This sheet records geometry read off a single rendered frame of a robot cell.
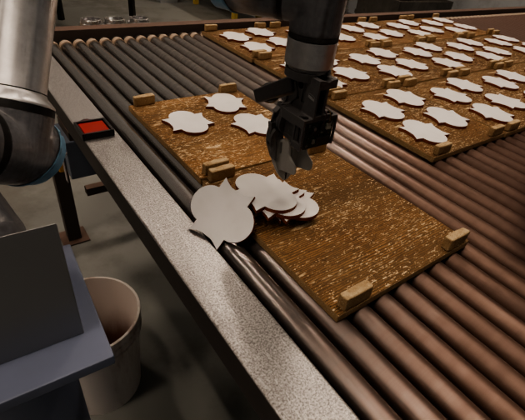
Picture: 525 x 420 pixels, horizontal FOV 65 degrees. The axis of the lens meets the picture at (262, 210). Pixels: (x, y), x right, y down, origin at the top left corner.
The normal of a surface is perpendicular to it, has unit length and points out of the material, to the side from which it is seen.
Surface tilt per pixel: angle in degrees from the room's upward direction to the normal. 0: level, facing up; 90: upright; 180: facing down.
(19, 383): 0
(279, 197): 0
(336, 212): 0
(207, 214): 46
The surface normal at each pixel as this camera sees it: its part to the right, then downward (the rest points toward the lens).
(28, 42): 0.65, 0.13
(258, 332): 0.10, -0.80
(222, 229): -0.27, -0.22
